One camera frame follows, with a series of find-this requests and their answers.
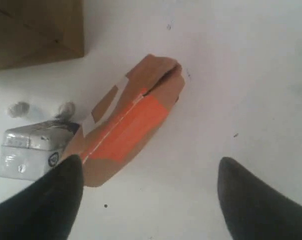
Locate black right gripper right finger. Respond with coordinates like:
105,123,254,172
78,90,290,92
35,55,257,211
217,157,302,240

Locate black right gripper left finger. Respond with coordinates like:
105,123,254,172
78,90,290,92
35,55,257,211
0,155,84,240

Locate small white blue milk carton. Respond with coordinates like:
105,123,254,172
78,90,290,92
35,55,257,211
0,120,80,181

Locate brown pouch with orange label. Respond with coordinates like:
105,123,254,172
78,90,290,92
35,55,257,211
62,54,185,188

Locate brown paper shopping bag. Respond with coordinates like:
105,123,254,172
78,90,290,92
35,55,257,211
0,0,84,70

